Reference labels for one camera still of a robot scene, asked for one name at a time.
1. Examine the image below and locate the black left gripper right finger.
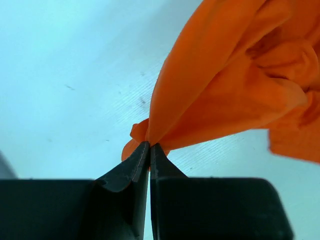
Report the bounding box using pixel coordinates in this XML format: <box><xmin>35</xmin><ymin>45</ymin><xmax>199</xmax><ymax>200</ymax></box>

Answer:
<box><xmin>150</xmin><ymin>144</ymin><xmax>294</xmax><ymax>240</ymax></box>

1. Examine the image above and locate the orange t shirt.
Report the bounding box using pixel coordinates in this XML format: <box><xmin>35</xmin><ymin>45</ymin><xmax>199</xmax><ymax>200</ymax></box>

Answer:
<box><xmin>121</xmin><ymin>0</ymin><xmax>320</xmax><ymax>163</ymax></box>

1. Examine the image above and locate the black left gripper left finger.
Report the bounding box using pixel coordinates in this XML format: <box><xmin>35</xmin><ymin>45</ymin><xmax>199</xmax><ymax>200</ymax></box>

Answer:
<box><xmin>0</xmin><ymin>142</ymin><xmax>150</xmax><ymax>240</ymax></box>

